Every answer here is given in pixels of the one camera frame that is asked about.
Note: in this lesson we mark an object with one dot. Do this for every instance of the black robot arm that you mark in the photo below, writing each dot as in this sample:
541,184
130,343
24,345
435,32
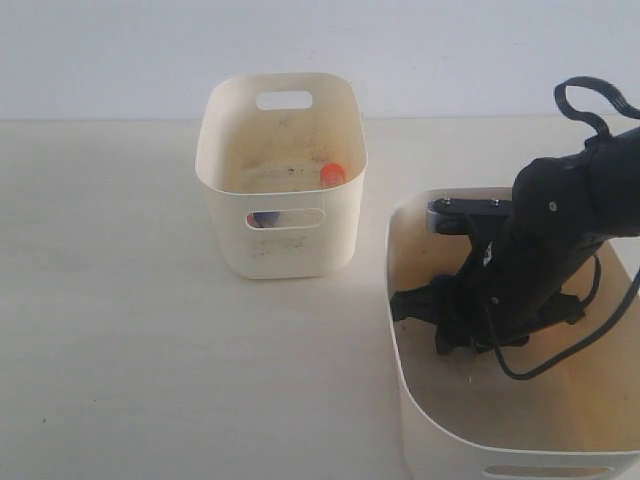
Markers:
573,202

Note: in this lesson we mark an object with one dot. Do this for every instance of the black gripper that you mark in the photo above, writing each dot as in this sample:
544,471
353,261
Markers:
499,301

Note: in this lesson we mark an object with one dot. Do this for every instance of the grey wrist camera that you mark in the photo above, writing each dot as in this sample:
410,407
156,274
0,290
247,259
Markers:
457,216

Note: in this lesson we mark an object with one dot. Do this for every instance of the orange-capped tube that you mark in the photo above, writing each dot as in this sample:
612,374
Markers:
332,175

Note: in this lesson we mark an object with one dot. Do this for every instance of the blue-capped tube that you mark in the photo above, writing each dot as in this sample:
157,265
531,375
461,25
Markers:
263,219

